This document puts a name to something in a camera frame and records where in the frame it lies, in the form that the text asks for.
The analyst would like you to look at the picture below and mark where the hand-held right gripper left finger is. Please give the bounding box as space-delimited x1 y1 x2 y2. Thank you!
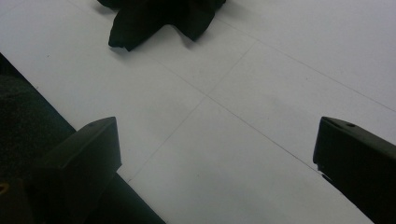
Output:
23 116 122 224

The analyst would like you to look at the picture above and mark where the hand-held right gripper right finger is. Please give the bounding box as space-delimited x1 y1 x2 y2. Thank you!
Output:
312 116 396 224

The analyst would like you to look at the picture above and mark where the dark cloth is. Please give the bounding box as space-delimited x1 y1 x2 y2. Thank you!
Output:
96 0 228 52

